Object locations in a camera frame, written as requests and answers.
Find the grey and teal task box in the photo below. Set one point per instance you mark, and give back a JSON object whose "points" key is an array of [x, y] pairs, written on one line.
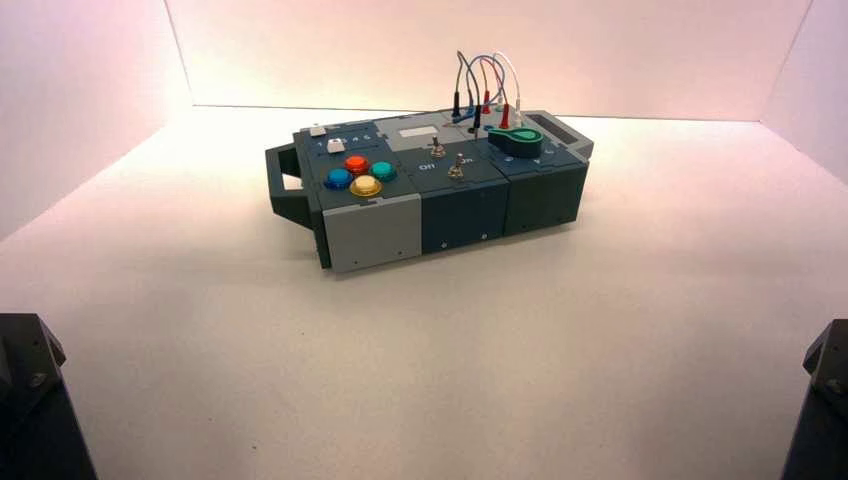
{"points": [[457, 212]]}

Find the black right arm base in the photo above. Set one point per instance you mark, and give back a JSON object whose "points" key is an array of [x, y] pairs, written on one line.
{"points": [[821, 411]]}

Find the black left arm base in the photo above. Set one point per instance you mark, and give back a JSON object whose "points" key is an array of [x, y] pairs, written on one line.
{"points": [[33, 411]]}

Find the red round push button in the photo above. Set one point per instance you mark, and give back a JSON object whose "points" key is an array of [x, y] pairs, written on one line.
{"points": [[356, 164]]}

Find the small metal toggle switch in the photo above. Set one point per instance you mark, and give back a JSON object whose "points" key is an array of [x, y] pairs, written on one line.
{"points": [[456, 167], [436, 147]]}

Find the yellow round push button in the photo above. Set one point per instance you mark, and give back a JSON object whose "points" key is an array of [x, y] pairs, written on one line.
{"points": [[365, 186]]}

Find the green teardrop rotary knob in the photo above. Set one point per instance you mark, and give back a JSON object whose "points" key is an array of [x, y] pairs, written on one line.
{"points": [[517, 140]]}

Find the green round push button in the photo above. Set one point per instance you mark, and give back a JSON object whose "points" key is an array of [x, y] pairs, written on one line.
{"points": [[383, 171]]}

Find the white slider knob up arrow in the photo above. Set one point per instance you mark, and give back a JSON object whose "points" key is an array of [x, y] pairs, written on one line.
{"points": [[335, 146]]}

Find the blue round push button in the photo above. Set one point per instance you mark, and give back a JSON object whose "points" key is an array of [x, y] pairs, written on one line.
{"points": [[338, 178]]}

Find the white slider knob down arrow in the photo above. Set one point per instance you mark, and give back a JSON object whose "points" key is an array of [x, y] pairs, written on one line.
{"points": [[318, 130]]}

